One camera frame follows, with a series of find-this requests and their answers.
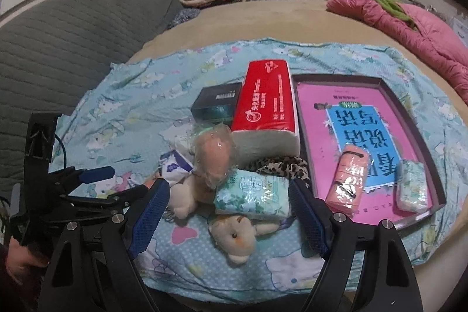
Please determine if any grey quilted cover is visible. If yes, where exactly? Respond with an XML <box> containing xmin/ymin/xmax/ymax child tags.
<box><xmin>0</xmin><ymin>0</ymin><xmax>183</xmax><ymax>196</ymax></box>

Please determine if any red tissue pack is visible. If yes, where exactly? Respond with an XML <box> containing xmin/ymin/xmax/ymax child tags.
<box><xmin>231</xmin><ymin>60</ymin><xmax>302</xmax><ymax>156</ymax></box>

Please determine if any pink towel roll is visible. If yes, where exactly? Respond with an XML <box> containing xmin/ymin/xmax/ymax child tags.
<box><xmin>325</xmin><ymin>146</ymin><xmax>371</xmax><ymax>216</ymax></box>

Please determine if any pink quilt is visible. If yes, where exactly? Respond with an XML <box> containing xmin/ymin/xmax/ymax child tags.
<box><xmin>326</xmin><ymin>0</ymin><xmax>468</xmax><ymax>101</ymax></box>

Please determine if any dark tray with pink book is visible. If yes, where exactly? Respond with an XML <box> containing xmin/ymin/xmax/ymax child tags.
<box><xmin>292</xmin><ymin>74</ymin><xmax>447</xmax><ymax>230</ymax></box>

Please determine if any dark floral cloth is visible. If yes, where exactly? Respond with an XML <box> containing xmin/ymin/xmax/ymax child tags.
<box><xmin>166</xmin><ymin>7</ymin><xmax>200</xmax><ymax>29</ymax></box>

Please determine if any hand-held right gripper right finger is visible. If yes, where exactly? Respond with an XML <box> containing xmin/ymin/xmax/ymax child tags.
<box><xmin>288</xmin><ymin>178</ymin><xmax>425</xmax><ymax>312</ymax></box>

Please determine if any cream plush bear purple dress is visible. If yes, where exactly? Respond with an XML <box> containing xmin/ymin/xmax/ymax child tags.
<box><xmin>208</xmin><ymin>215</ymin><xmax>282</xmax><ymax>265</ymax></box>

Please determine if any white blue packet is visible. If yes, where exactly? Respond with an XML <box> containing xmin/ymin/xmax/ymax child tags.
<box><xmin>158</xmin><ymin>149</ymin><xmax>194</xmax><ymax>185</ymax></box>

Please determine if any black rectangular box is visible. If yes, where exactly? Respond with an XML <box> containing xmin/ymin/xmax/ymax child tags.
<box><xmin>191</xmin><ymin>82</ymin><xmax>244</xmax><ymax>126</ymax></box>

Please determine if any small floral tissue pack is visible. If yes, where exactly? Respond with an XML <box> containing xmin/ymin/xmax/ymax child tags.
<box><xmin>397</xmin><ymin>159</ymin><xmax>429</xmax><ymax>213</ymax></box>

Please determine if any light blue printed blanket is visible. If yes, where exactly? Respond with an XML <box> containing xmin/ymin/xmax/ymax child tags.
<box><xmin>51</xmin><ymin>39</ymin><xmax>468</xmax><ymax>298</ymax></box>

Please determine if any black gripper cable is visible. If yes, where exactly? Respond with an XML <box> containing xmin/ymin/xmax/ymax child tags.
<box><xmin>55</xmin><ymin>135</ymin><xmax>68</xmax><ymax>170</ymax></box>

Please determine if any green floral tissue pack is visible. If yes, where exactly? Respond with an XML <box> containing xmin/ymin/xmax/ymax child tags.
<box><xmin>214</xmin><ymin>169</ymin><xmax>291</xmax><ymax>218</ymax></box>

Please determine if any leopard print scrunchie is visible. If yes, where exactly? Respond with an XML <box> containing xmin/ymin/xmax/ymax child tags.
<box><xmin>243</xmin><ymin>156</ymin><xmax>311</xmax><ymax>188</ymax></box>

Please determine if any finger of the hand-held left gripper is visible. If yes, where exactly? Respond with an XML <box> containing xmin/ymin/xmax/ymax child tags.
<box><xmin>64</xmin><ymin>185</ymin><xmax>150</xmax><ymax>216</ymax></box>
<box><xmin>47</xmin><ymin>166</ymin><xmax>116</xmax><ymax>196</ymax></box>

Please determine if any beige bed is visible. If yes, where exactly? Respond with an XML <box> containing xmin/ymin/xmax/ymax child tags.
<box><xmin>124</xmin><ymin>0</ymin><xmax>468</xmax><ymax>312</ymax></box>

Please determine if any person's left hand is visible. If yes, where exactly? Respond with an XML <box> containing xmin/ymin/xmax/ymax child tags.
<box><xmin>7</xmin><ymin>237</ymin><xmax>50</xmax><ymax>283</ymax></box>

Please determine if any peach towel in clear plastic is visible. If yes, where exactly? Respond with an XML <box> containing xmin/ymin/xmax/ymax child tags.
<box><xmin>193</xmin><ymin>124</ymin><xmax>240</xmax><ymax>190</ymax></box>

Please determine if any pink book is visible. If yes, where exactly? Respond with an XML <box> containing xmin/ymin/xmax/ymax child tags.
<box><xmin>297</xmin><ymin>80</ymin><xmax>437</xmax><ymax>221</ymax></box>

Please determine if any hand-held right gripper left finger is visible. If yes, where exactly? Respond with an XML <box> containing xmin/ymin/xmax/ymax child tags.
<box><xmin>37</xmin><ymin>177</ymin><xmax>172</xmax><ymax>312</ymax></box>

